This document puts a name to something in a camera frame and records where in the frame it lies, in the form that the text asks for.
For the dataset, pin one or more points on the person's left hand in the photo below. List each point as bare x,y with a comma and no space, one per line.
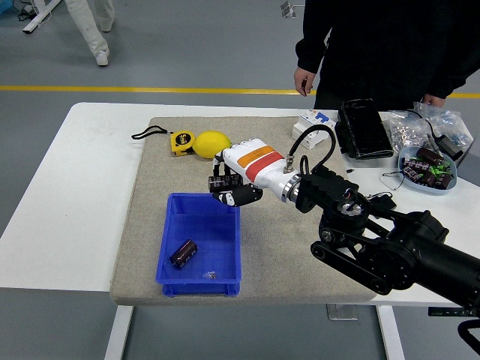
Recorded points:
435,100

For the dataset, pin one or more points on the person's right hand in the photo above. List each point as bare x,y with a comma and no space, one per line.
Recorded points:
304,82

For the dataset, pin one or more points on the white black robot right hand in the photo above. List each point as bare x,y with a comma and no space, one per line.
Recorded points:
258,165

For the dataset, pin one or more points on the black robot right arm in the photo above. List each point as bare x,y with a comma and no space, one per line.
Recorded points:
375,240

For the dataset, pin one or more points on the person's right forearm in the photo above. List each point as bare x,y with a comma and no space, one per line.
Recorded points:
309,52

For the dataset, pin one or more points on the blue plastic box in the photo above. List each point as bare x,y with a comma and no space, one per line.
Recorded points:
221,232

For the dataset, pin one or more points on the clear bag of blue parts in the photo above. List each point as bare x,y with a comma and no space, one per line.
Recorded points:
446,118

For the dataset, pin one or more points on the white circuit breaker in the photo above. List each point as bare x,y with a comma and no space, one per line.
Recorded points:
315,120

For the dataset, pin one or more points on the grey pen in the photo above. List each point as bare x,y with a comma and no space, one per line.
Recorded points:
432,142

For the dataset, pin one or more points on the clear bag of metal nuts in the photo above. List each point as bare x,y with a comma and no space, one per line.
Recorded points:
403,131

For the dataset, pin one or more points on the black power adapter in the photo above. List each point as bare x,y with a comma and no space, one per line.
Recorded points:
450,146

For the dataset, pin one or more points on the yellow lemon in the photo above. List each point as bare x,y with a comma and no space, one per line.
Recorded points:
208,144

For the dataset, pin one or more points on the grey-brown mat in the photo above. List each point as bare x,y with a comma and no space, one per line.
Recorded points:
262,232

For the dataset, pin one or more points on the green plastic connectors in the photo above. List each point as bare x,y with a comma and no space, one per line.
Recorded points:
438,169

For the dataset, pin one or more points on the black rectangular case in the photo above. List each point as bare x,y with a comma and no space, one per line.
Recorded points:
363,131

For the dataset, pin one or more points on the yellow tape measure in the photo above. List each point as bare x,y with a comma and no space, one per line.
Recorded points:
181,141

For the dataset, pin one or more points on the light blue bowl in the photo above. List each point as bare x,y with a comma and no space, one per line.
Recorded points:
431,190

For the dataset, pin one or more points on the small black device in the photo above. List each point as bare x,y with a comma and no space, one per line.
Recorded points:
384,202

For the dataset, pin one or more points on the small dark screws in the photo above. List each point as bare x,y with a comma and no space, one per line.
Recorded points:
209,275

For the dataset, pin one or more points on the white table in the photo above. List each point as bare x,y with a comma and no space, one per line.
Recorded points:
56,187

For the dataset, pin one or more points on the black desk control panel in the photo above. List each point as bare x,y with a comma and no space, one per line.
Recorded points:
446,312

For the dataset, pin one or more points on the white table leg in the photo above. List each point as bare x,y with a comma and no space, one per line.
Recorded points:
118,333
392,337

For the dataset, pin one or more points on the person in background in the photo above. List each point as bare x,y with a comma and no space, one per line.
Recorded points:
90,26

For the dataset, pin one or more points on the grey metal bracket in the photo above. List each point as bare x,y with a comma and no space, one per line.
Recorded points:
341,313

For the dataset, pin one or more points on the white metal frame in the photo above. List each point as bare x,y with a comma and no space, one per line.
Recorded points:
37,18

